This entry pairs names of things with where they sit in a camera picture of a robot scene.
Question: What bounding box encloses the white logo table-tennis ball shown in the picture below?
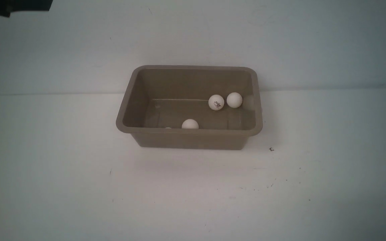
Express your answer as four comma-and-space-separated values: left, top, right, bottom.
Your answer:
208, 94, 225, 111

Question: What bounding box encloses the tan plastic bin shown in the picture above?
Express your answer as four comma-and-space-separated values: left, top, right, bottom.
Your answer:
116, 65, 263, 150

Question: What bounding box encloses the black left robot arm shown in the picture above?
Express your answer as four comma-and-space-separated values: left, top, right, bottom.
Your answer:
0, 0, 53, 18

